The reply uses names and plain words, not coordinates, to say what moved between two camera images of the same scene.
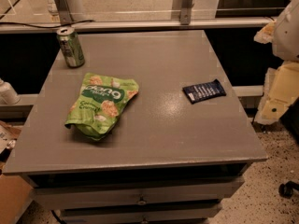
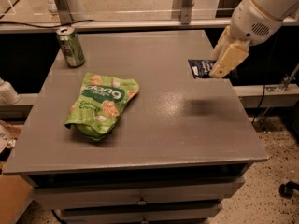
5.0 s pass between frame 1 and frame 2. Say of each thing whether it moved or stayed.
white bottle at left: stayed
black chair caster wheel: stayed
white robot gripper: moved
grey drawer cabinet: stayed
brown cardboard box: stayed
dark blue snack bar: moved
